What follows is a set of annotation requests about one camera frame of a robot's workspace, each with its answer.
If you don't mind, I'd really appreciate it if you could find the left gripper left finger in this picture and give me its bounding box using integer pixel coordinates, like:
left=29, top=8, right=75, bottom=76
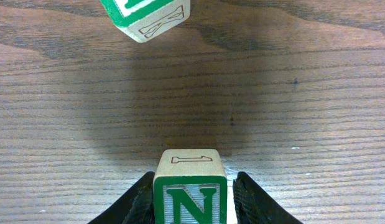
left=88, top=171, right=155, bottom=224

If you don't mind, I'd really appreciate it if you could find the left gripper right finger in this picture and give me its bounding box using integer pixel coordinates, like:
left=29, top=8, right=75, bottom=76
left=233, top=172, right=302, bottom=224

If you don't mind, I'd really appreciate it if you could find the green N block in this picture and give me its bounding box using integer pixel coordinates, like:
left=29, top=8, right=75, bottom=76
left=153, top=149, right=228, bottom=224

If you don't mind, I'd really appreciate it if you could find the green B block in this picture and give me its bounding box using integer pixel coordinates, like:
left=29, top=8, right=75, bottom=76
left=101, top=0, right=191, bottom=43

